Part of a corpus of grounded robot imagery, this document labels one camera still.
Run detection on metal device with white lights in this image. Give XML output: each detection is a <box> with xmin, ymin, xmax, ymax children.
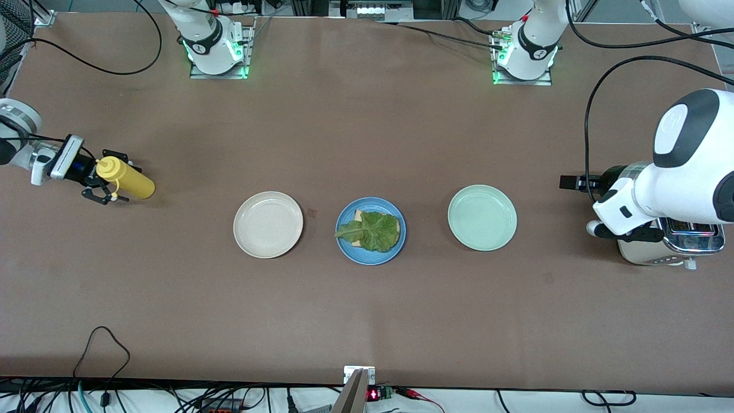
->
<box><xmin>330</xmin><ymin>0</ymin><xmax>415</xmax><ymax>21</ymax></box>

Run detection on green lettuce leaf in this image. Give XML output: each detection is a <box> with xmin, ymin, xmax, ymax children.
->
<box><xmin>334</xmin><ymin>211</ymin><xmax>401</xmax><ymax>254</ymax></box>

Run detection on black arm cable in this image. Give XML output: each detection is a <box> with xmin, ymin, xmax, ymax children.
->
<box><xmin>565</xmin><ymin>0</ymin><xmax>734</xmax><ymax>198</ymax></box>
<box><xmin>0</xmin><ymin>0</ymin><xmax>163</xmax><ymax>161</ymax></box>

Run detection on yellow mustard squeeze bottle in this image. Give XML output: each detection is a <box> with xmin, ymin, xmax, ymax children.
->
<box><xmin>95</xmin><ymin>155</ymin><xmax>156</xmax><ymax>200</ymax></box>

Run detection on beige round plate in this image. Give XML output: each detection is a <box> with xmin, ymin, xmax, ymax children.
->
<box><xmin>233</xmin><ymin>191</ymin><xmax>304</xmax><ymax>259</ymax></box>

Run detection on brown bread slice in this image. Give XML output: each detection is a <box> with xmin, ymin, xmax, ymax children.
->
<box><xmin>353</xmin><ymin>209</ymin><xmax>401</xmax><ymax>248</ymax></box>

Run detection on white power strip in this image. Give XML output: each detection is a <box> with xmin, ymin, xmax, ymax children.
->
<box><xmin>215</xmin><ymin>0</ymin><xmax>270</xmax><ymax>17</ymax></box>

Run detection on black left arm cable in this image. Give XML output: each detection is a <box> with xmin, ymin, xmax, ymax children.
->
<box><xmin>565</xmin><ymin>0</ymin><xmax>734</xmax><ymax>198</ymax></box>

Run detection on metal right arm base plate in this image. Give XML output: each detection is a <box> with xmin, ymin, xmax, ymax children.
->
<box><xmin>189</xmin><ymin>23</ymin><xmax>253</xmax><ymax>80</ymax></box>

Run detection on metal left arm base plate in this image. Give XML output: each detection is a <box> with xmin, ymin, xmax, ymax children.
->
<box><xmin>492</xmin><ymin>32</ymin><xmax>554</xmax><ymax>87</ymax></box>

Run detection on light green round plate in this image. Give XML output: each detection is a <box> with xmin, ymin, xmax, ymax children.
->
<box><xmin>447</xmin><ymin>184</ymin><xmax>518</xmax><ymax>252</ymax></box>

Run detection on red clip lead wire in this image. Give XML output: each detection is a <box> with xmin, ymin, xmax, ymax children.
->
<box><xmin>401</xmin><ymin>389</ymin><xmax>445</xmax><ymax>413</ymax></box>

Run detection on black cable across table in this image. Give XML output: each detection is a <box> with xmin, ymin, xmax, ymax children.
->
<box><xmin>373</xmin><ymin>20</ymin><xmax>508</xmax><ymax>51</ymax></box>

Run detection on small white metal bracket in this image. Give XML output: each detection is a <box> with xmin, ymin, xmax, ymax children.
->
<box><xmin>344</xmin><ymin>366</ymin><xmax>376</xmax><ymax>385</ymax></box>

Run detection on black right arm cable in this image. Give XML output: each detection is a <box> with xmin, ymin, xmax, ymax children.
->
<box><xmin>0</xmin><ymin>0</ymin><xmax>163</xmax><ymax>161</ymax></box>

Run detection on black flat looped cable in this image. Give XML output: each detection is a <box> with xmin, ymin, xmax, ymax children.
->
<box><xmin>582</xmin><ymin>390</ymin><xmax>637</xmax><ymax>406</ymax></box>

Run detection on thin black looped cable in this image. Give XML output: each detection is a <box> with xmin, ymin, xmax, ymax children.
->
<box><xmin>73</xmin><ymin>326</ymin><xmax>131</xmax><ymax>396</ymax></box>

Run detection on cream and chrome toaster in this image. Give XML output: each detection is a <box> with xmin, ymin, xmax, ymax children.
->
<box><xmin>616</xmin><ymin>217</ymin><xmax>726</xmax><ymax>270</ymax></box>

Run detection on grey checked fabric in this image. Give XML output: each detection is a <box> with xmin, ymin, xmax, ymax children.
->
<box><xmin>0</xmin><ymin>0</ymin><xmax>34</xmax><ymax>95</ymax></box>

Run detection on grey metal mount bar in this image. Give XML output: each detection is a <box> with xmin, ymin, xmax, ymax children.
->
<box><xmin>331</xmin><ymin>369</ymin><xmax>369</xmax><ymax>413</ymax></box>

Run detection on blue round plate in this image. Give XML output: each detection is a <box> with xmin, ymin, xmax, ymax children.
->
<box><xmin>335</xmin><ymin>197</ymin><xmax>407</xmax><ymax>266</ymax></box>

